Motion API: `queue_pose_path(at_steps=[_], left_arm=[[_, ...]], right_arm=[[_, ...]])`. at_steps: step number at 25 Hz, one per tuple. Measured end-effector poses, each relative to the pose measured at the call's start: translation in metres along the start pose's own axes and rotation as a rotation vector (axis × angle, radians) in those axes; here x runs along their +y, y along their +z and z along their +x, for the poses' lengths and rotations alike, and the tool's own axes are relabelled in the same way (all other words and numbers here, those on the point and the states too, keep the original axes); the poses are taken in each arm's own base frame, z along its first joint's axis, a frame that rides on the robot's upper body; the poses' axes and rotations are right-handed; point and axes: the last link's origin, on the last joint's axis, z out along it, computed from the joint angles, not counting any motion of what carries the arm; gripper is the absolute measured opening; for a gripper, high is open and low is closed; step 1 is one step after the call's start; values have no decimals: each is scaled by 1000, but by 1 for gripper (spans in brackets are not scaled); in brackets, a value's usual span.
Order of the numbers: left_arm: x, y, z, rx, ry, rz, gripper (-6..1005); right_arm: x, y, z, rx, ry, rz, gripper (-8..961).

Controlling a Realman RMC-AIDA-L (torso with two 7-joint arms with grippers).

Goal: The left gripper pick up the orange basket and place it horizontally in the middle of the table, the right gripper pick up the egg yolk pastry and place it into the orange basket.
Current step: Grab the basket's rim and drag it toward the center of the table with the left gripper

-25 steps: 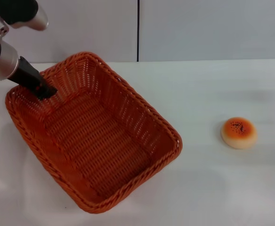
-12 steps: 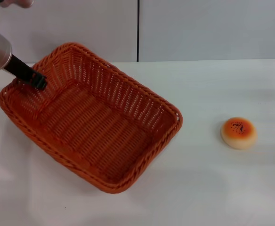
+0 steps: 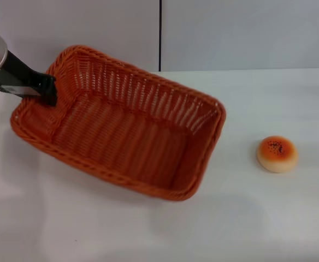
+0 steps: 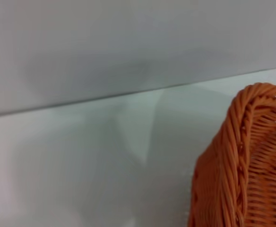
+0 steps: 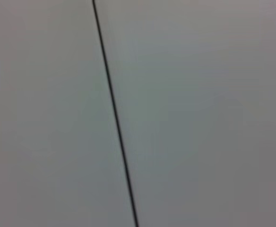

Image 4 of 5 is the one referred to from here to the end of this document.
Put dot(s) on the orange wicker rectangular basket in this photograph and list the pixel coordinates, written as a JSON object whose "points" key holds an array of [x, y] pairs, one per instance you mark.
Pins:
{"points": [[225, 179]]}

